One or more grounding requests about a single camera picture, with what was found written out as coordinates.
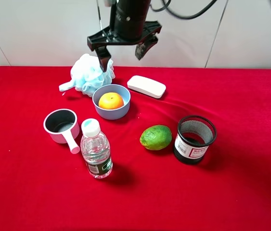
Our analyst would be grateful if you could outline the red velvet tablecloth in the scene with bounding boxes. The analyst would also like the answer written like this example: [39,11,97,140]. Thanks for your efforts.
[0,66,271,231]

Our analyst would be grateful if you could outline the orange tangerine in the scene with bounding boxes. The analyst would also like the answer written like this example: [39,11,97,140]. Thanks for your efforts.
[98,92,124,110]

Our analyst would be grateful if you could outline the pink toy saucepan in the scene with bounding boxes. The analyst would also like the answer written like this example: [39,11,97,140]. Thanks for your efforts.
[43,109,80,154]

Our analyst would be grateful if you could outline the white rectangular case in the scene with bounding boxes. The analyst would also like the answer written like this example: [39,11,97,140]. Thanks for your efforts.
[127,75,166,99]

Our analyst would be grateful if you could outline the blue plastic bowl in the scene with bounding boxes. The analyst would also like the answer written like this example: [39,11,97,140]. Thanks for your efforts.
[92,84,131,120]

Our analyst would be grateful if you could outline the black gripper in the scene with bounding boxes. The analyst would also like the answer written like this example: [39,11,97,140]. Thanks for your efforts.
[87,0,162,72]

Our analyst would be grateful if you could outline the green lime fruit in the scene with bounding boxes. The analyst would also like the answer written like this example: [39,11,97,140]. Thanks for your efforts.
[140,125,172,151]

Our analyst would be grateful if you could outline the light blue bath pouf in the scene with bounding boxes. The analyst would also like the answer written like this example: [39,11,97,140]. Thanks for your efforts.
[59,53,115,97]

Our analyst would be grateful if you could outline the black cable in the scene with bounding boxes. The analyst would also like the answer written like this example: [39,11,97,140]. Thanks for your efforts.
[149,0,219,20]

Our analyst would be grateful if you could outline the black mesh pen holder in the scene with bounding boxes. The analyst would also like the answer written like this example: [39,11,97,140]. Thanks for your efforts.
[173,115,217,165]

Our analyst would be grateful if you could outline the clear water bottle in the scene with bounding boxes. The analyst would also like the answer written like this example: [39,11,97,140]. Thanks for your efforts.
[80,118,113,179]

